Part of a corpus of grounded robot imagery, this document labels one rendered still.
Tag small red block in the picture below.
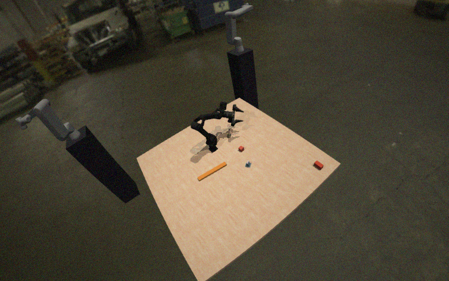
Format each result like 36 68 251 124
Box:
314 161 323 170

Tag orange bar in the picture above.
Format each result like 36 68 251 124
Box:
198 162 227 181

